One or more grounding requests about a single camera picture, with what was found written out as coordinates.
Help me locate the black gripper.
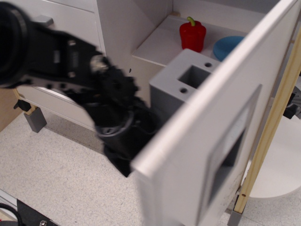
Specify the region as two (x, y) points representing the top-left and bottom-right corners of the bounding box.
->
(97, 110), (165, 178)

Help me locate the white toy fridge door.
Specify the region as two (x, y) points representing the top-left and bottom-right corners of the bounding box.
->
(132, 0), (301, 226)

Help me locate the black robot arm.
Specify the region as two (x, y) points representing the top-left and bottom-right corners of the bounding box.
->
(0, 1), (159, 177)

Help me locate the white fridge shelf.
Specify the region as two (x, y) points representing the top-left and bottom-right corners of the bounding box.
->
(133, 16), (247, 66)

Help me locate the grey ice dispenser panel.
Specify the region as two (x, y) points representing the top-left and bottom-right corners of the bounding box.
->
(149, 48), (263, 207)

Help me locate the white oven door with window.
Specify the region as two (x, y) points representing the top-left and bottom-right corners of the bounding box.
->
(16, 86), (95, 131)

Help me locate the black clamp knob left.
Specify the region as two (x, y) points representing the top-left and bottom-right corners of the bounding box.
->
(13, 99), (31, 112)

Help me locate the grey right foot cap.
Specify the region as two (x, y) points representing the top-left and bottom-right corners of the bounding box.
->
(227, 210), (243, 226)

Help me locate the wooden side panel left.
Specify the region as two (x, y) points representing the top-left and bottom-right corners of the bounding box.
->
(0, 89), (20, 131)

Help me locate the white toy kitchen cabinet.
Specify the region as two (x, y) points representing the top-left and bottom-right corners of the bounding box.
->
(14, 0), (283, 132)

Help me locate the red toy bell pepper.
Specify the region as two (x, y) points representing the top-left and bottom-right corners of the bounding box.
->
(179, 16), (206, 53)

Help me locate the blue toy plate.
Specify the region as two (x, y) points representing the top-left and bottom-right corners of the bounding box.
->
(213, 36), (244, 61)

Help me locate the white round table base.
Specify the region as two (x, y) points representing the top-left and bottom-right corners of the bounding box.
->
(250, 116), (301, 199)

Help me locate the black clamp at right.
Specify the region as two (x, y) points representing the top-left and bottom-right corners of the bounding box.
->
(283, 87), (301, 119)

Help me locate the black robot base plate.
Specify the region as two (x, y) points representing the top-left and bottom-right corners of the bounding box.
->
(17, 200), (58, 226)

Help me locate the aluminium rail profile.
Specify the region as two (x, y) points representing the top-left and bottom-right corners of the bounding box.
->
(0, 189), (17, 209)

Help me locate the black cable on base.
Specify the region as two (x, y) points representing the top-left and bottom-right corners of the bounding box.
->
(0, 202), (22, 224)

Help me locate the light wooden corner post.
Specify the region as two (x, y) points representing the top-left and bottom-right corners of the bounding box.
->
(233, 31), (301, 214)

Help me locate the grey oven door handle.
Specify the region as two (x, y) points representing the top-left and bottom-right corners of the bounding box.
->
(32, 15), (54, 27)

